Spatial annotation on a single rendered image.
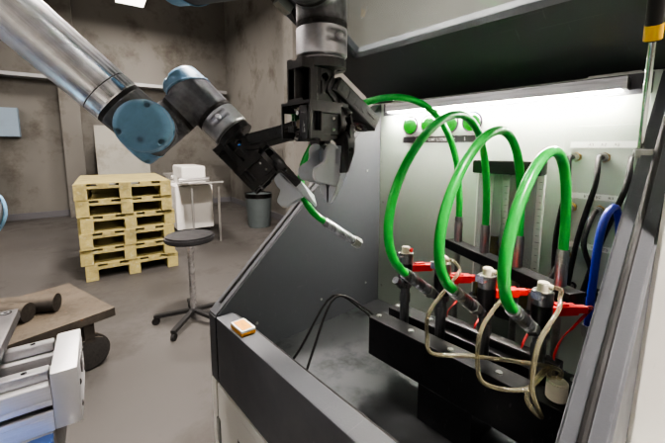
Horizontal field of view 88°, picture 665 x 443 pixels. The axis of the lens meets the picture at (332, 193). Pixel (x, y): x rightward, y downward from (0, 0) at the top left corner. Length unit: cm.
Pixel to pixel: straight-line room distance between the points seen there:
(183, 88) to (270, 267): 44
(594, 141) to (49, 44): 90
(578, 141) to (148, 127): 77
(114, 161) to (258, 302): 717
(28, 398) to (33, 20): 51
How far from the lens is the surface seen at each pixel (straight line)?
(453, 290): 51
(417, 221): 101
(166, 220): 419
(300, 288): 94
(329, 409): 58
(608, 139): 83
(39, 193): 847
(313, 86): 51
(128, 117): 56
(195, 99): 70
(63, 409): 72
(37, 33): 62
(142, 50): 866
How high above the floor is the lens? 132
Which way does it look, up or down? 8 degrees down
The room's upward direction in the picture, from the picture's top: straight up
